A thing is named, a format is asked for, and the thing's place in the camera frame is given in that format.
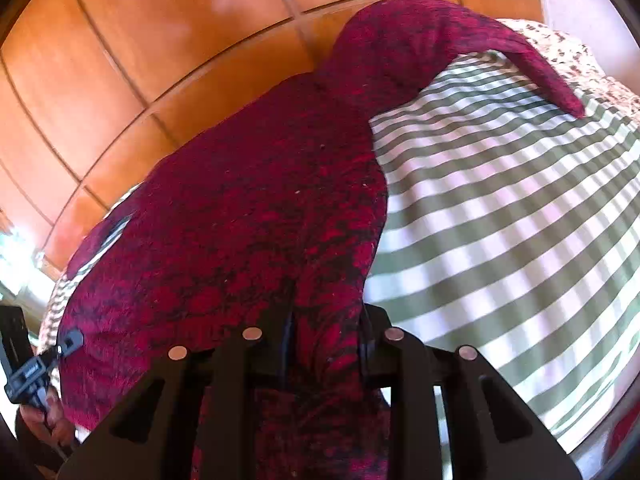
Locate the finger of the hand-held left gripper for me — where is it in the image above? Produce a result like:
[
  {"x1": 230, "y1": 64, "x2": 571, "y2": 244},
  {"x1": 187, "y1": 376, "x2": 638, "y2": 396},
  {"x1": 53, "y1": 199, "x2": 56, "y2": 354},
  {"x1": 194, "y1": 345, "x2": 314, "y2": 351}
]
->
[{"x1": 49, "y1": 327, "x2": 84, "y2": 358}]

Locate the green white checked bed sheet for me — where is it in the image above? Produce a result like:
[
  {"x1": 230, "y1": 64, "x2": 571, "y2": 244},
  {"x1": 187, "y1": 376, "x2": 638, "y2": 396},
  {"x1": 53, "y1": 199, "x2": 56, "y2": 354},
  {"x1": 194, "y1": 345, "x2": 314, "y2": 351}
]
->
[{"x1": 37, "y1": 50, "x2": 640, "y2": 456}]

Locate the bright window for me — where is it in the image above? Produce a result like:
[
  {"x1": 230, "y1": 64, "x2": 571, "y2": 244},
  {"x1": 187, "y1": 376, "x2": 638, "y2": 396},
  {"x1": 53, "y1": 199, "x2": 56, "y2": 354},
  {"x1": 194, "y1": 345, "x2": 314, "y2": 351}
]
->
[{"x1": 0, "y1": 210, "x2": 53, "y2": 303}]

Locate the red black patterned cloth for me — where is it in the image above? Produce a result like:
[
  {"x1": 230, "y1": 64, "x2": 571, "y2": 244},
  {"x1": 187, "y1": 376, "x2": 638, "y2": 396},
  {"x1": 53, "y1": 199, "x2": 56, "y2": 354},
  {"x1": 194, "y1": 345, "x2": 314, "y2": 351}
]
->
[{"x1": 56, "y1": 0, "x2": 587, "y2": 480}]

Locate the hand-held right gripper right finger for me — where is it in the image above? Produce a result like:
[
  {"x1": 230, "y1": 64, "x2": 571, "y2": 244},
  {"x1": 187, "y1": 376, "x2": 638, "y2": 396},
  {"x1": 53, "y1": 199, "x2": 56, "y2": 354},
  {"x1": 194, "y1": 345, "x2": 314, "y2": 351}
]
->
[{"x1": 359, "y1": 304, "x2": 583, "y2": 480}]

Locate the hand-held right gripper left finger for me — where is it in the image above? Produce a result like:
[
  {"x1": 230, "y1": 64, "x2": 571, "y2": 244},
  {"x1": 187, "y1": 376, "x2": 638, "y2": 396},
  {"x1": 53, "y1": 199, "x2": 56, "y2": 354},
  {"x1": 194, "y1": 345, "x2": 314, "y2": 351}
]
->
[{"x1": 59, "y1": 304, "x2": 293, "y2": 480}]

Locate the wooden wardrobe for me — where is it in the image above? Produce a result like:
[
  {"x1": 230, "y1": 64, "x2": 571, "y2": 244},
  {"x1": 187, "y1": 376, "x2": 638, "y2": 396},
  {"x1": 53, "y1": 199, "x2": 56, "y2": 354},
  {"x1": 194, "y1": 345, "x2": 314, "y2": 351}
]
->
[{"x1": 0, "y1": 0, "x2": 547, "y2": 272}]

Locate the person's left hand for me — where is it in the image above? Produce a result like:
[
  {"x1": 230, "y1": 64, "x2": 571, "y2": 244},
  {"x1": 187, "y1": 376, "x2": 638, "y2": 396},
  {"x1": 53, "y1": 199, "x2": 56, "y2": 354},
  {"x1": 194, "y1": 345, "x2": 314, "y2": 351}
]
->
[{"x1": 20, "y1": 389, "x2": 77, "y2": 461}]

